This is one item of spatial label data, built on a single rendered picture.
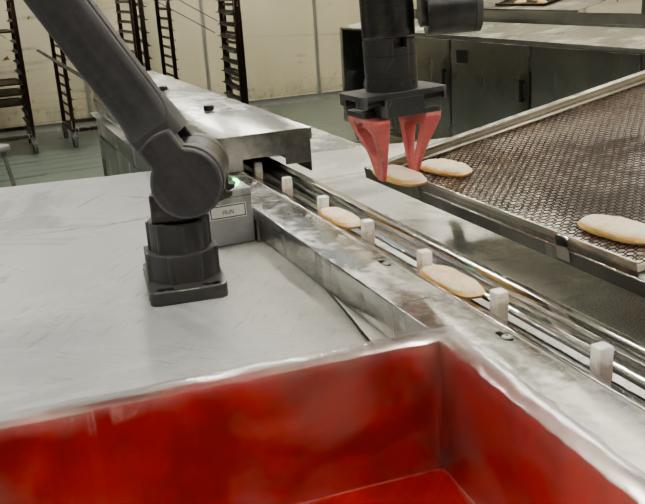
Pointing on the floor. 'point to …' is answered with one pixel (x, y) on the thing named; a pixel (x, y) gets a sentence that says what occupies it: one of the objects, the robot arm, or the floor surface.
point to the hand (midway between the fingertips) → (397, 170)
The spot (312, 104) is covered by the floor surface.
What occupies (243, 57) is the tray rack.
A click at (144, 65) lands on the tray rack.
